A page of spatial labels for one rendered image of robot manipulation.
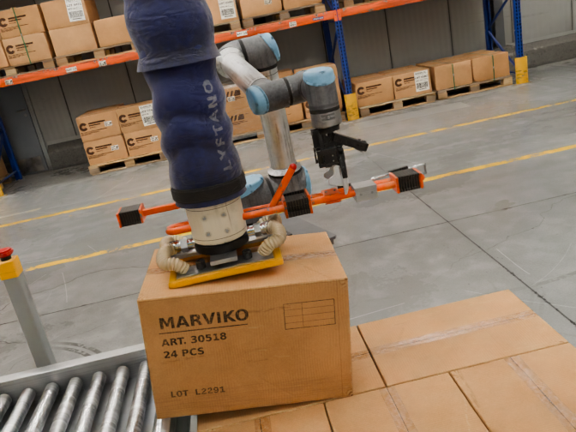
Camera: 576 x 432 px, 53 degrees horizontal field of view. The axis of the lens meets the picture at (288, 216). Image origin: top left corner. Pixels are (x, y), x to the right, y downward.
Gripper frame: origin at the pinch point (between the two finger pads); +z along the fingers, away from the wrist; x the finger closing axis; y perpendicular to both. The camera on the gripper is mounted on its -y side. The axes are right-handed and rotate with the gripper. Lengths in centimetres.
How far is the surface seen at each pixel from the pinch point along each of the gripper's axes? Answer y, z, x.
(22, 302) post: 125, 31, -45
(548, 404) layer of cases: -38, 59, 45
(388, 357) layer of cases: -4, 59, 6
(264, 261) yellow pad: 29.4, 12.3, 14.6
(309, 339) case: 21.7, 36.9, 21.2
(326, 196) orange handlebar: 6.7, 0.6, 3.1
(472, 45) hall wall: -398, 59, -840
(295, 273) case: 21.3, 18.2, 14.6
